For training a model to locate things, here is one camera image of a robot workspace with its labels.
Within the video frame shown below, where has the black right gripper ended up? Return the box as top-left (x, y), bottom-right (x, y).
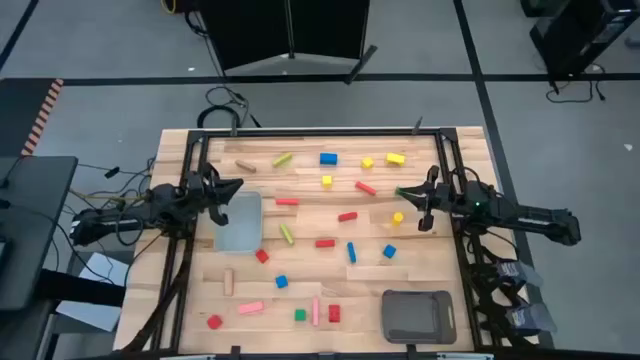
top-left (398, 164), bottom-right (454, 233)

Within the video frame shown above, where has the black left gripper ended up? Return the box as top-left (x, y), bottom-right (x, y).
top-left (187, 162), bottom-right (245, 227)

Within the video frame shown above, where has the light grey plastic tray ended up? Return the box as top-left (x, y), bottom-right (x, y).
top-left (214, 190), bottom-right (264, 255)

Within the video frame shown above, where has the dark grey plastic tray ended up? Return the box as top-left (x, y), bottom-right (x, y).
top-left (381, 289), bottom-right (457, 345)

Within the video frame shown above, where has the black partition panel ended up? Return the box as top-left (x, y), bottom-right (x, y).
top-left (198, 0), bottom-right (379, 85)

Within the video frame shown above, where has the white sheet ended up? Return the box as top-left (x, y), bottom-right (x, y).
top-left (54, 251), bottom-right (130, 333)

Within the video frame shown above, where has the orange striped hazard tape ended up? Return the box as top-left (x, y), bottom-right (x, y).
top-left (20, 78), bottom-right (65, 156)

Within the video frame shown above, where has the black side table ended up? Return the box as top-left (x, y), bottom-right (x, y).
top-left (0, 155), bottom-right (79, 312)

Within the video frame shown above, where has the black floor mat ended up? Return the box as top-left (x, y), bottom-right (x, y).
top-left (0, 78), bottom-right (57, 157)

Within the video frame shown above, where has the black equipment cabinet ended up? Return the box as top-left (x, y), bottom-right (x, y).
top-left (519, 0), bottom-right (640, 81)

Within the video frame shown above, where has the coiled black floor cable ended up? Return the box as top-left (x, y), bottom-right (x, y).
top-left (196, 85), bottom-right (262, 130)

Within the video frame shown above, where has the black metal table frame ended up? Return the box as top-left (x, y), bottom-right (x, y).
top-left (122, 127), bottom-right (489, 360)

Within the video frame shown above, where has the thin black floor cable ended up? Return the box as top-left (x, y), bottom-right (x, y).
top-left (545, 64), bottom-right (607, 105)

